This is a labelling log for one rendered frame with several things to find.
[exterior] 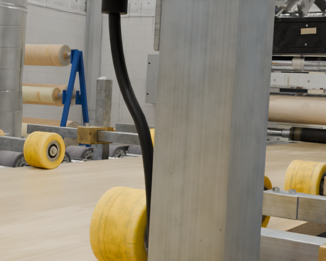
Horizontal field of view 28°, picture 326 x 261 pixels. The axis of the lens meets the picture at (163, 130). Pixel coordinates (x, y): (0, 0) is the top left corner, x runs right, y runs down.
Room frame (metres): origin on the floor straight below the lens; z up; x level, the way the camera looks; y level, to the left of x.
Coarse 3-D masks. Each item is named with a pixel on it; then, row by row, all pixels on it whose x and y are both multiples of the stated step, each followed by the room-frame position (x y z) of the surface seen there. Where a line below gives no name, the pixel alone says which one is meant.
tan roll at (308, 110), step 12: (276, 96) 3.00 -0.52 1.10; (288, 96) 2.98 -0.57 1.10; (300, 96) 2.96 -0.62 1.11; (276, 108) 2.96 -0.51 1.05; (288, 108) 2.93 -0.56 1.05; (300, 108) 2.90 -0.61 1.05; (312, 108) 2.88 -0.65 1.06; (324, 108) 2.85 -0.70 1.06; (276, 120) 2.99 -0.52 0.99; (288, 120) 2.96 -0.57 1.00; (300, 120) 2.92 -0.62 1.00; (312, 120) 2.89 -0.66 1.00; (324, 120) 2.86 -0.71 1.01
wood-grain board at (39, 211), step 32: (128, 160) 1.71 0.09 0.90; (288, 160) 1.97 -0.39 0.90; (320, 160) 2.03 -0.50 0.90; (0, 192) 1.07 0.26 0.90; (32, 192) 1.08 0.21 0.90; (64, 192) 1.10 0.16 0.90; (96, 192) 1.12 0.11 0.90; (0, 224) 0.81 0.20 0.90; (32, 224) 0.83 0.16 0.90; (64, 224) 0.84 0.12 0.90; (288, 224) 0.92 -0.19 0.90; (320, 224) 1.00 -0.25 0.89; (0, 256) 0.66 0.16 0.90; (32, 256) 0.67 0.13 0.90; (64, 256) 0.67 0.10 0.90
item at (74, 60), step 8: (72, 56) 7.37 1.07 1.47; (80, 56) 7.38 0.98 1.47; (72, 64) 7.34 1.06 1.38; (80, 64) 7.41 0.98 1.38; (72, 72) 7.31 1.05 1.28; (80, 72) 7.43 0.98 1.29; (72, 80) 7.28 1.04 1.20; (80, 80) 7.45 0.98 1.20; (72, 88) 7.28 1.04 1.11; (80, 88) 7.48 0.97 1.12; (64, 96) 7.26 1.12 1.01; (64, 104) 7.26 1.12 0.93; (80, 104) 7.50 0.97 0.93; (64, 112) 7.23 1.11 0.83; (64, 120) 7.20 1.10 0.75; (88, 120) 7.55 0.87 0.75; (80, 144) 7.53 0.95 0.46; (88, 144) 7.58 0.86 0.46
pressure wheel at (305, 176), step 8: (296, 160) 1.07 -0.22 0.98; (288, 168) 1.05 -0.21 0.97; (296, 168) 1.04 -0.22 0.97; (304, 168) 1.04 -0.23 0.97; (312, 168) 1.03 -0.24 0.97; (320, 168) 1.03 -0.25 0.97; (288, 176) 1.04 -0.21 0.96; (296, 176) 1.03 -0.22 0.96; (304, 176) 1.03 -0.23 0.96; (312, 176) 1.02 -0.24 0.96; (320, 176) 1.03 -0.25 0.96; (288, 184) 1.04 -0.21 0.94; (296, 184) 1.03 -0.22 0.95; (304, 184) 1.02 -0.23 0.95; (312, 184) 1.02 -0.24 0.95; (320, 184) 1.04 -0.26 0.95; (304, 192) 1.02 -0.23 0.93; (312, 192) 1.02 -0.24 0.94; (320, 192) 1.04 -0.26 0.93
